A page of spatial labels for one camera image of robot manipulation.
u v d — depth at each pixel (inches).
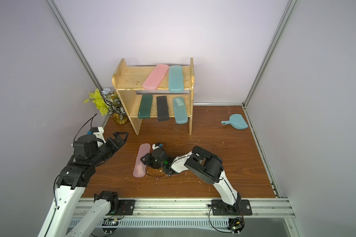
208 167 20.5
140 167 33.3
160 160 28.3
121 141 23.9
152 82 28.0
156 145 34.1
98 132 24.4
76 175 17.7
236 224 27.4
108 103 33.7
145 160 31.7
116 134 24.1
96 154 21.0
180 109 34.6
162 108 35.6
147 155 32.6
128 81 29.2
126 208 28.7
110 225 28.4
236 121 42.3
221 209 28.3
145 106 35.0
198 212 28.6
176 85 27.4
